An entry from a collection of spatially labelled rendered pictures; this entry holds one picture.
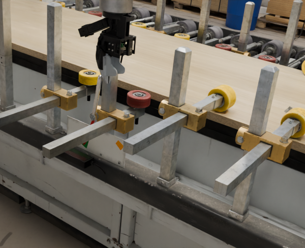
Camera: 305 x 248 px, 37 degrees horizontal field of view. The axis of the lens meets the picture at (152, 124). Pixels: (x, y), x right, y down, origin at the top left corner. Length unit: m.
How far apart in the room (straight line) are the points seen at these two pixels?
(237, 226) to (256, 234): 0.06
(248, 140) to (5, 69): 0.99
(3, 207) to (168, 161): 1.33
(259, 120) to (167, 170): 0.35
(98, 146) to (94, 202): 0.58
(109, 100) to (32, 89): 0.68
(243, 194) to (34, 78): 1.11
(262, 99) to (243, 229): 0.37
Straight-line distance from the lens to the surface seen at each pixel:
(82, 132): 1.34
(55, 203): 2.23
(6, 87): 1.82
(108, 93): 1.43
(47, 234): 2.31
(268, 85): 1.14
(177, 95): 1.27
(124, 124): 1.41
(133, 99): 1.49
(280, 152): 1.17
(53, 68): 1.58
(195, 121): 1.26
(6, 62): 1.78
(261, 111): 1.17
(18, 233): 2.33
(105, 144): 1.50
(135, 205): 1.56
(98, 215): 2.08
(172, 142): 1.33
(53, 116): 1.65
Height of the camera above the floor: 1.46
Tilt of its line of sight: 25 degrees down
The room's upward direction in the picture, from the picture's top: 6 degrees clockwise
